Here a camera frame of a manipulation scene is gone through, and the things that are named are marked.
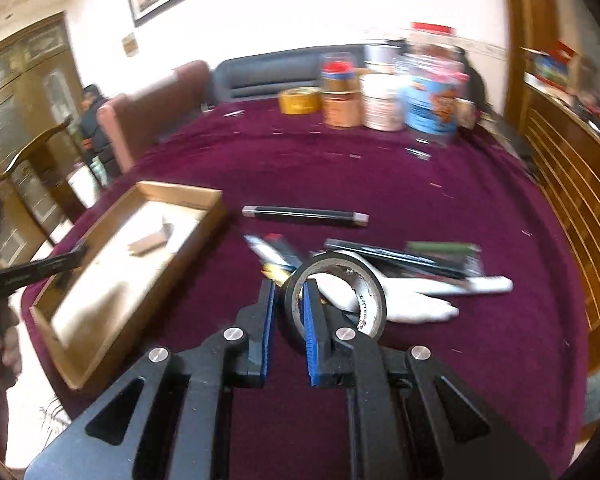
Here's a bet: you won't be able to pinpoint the black tape roll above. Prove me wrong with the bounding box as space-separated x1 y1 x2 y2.
279 250 388 353

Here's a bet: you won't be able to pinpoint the white glue bottle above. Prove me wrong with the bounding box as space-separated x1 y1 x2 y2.
311 273 460 324

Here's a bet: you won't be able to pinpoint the left hand white glove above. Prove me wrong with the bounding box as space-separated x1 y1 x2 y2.
0 304 22 391

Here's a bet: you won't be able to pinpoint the yellow black utility knife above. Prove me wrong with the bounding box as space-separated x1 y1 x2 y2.
262 263 292 287

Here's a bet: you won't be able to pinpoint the blue clear pen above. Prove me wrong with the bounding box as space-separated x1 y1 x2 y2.
244 234 287 266

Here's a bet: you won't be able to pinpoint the dark red tablecloth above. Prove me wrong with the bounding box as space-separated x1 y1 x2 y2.
19 97 592 480

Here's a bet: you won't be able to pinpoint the black red marker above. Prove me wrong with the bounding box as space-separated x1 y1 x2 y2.
264 233 304 269

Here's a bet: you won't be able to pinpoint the long black pen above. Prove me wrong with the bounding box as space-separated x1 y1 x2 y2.
324 238 480 280

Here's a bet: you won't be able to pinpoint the black marker silver ends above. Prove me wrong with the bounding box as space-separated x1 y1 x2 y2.
242 205 370 228

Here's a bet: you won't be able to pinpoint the cardboard tray box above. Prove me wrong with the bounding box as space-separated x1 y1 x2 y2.
30 181 225 391

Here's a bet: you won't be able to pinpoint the wooden chair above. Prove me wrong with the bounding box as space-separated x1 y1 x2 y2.
0 115 105 247

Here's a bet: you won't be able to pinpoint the small wooden block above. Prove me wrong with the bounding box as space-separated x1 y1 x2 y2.
128 223 172 256

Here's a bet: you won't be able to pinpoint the green packet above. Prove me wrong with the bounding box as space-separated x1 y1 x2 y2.
405 240 483 275

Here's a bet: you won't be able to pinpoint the white marker pen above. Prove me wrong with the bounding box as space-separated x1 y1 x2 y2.
396 275 514 297

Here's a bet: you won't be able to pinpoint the person in black jacket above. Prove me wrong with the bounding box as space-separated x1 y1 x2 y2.
80 84 122 180

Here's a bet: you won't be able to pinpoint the wooden cabinet with glass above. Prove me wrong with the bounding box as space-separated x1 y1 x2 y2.
0 13 82 266

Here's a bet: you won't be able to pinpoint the brown armchair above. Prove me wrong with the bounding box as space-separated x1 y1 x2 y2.
96 61 211 174

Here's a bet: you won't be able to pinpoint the orange label jar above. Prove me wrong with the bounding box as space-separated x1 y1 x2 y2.
322 91 362 128

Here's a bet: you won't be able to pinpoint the yellow tape roll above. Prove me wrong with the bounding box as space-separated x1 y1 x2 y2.
278 87 322 116

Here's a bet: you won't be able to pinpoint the white plastic jar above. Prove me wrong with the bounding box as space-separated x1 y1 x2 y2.
360 73 404 132

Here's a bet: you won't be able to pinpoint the red lid gold jar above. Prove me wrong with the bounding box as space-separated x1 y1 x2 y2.
321 58 358 92

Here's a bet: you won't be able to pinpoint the black leather sofa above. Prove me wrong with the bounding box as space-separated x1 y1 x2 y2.
208 44 364 105

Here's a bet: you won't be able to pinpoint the blue label snack jar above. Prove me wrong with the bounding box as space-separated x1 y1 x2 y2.
396 54 467 144

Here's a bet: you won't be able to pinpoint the wooden sideboard counter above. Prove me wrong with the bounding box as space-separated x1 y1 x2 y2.
520 74 600 373

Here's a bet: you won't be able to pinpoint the red lid clear jar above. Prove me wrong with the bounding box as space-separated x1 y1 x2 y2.
407 22 457 58

